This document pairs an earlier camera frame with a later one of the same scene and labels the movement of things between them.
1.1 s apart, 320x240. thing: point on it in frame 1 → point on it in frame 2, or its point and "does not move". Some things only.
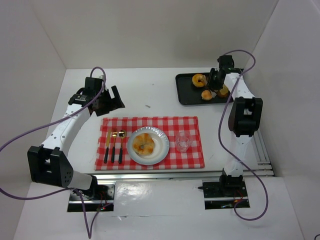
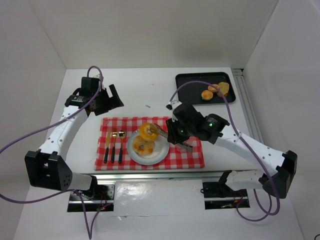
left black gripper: (104, 104) does not move
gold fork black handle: (114, 134) does not move
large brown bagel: (143, 144) does not move
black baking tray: (188, 93) does not move
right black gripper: (215, 80) → (170, 130)
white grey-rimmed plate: (161, 146) does not move
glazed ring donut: (199, 80) → (146, 133)
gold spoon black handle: (122, 134) does not move
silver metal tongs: (214, 93) → (158, 130)
